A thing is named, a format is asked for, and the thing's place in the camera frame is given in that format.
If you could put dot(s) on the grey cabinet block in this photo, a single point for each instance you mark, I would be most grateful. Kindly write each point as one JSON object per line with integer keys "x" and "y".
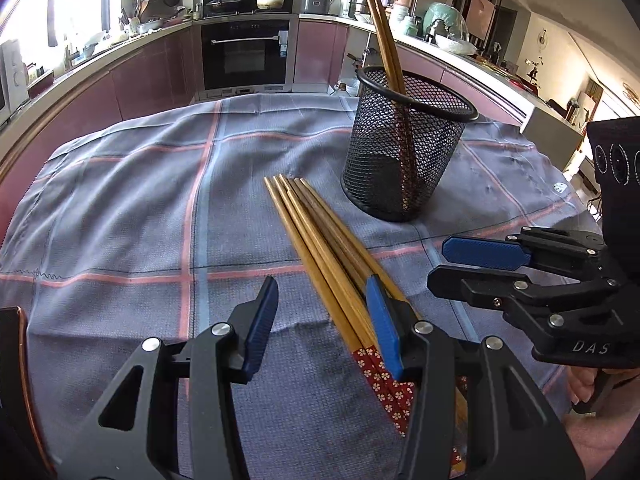
{"x": 550, "y": 140}

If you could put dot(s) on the black mesh utensil holder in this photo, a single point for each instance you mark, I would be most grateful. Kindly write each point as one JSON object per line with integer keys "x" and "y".
{"x": 400, "y": 160}

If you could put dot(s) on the person's right hand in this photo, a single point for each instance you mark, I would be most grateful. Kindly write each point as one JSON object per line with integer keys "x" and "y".
{"x": 600, "y": 435}

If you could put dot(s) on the wooden framed board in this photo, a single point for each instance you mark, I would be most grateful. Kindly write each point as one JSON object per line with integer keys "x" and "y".
{"x": 482, "y": 15}

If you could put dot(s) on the steel cooking pot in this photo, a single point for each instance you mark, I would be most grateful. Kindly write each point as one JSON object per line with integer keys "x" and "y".
{"x": 359, "y": 6}

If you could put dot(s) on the black built-in oven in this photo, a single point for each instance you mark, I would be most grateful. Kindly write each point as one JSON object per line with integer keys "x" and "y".
{"x": 245, "y": 55}

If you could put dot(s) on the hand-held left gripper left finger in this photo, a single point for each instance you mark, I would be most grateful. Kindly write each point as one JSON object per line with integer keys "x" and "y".
{"x": 260, "y": 330}

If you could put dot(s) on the dark board copper rim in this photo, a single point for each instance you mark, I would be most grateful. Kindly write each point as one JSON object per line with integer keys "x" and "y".
{"x": 15, "y": 385}

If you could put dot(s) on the black wok with glass lid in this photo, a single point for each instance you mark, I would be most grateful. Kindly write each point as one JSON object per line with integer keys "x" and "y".
{"x": 222, "y": 4}

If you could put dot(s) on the pink kitchen cabinets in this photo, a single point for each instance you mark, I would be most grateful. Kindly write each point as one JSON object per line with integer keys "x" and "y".
{"x": 150, "y": 75}

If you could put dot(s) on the grey checked tablecloth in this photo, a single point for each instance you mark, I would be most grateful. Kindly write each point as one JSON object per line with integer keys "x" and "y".
{"x": 150, "y": 210}

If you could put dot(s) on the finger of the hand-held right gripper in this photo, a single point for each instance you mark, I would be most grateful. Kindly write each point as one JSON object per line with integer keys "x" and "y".
{"x": 480, "y": 292}
{"x": 480, "y": 252}

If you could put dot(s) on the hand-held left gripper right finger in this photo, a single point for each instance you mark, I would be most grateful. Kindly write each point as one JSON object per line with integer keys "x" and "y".
{"x": 382, "y": 330}

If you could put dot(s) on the steel box appliance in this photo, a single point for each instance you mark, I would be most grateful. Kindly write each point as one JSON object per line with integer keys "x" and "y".
{"x": 320, "y": 2}

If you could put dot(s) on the green appliance with clear dome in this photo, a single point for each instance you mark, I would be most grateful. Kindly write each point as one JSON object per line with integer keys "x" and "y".
{"x": 445, "y": 20}

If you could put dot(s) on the white microwave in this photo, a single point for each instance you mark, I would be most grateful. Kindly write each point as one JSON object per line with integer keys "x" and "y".
{"x": 12, "y": 82}

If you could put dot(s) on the white casserole pot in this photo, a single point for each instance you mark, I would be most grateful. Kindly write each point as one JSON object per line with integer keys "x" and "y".
{"x": 271, "y": 1}

